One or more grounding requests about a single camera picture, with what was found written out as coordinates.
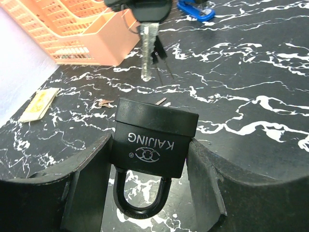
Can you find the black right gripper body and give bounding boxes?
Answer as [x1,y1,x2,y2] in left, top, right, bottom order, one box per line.
[104,0,134,12]

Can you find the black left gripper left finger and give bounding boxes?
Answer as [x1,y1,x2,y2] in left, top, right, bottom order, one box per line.
[0,135,112,232]

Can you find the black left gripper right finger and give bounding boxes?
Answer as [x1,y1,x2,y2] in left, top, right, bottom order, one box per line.
[187,140,309,232]

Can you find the black padlock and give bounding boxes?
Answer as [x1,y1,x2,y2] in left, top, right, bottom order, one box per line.
[110,98,199,219]

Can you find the small silver key bunch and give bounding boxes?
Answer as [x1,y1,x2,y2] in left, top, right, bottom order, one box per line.
[155,98,171,107]

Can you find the orange plastic file organizer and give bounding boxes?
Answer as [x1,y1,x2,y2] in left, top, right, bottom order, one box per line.
[0,0,140,66]

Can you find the blue stapler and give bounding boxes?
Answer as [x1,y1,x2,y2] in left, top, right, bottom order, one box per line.
[177,0,215,22]

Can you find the copper keys on table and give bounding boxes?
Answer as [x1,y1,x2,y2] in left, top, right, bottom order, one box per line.
[98,99,114,108]

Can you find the orange card pack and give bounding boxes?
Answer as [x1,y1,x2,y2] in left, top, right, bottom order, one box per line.
[18,88,59,123]

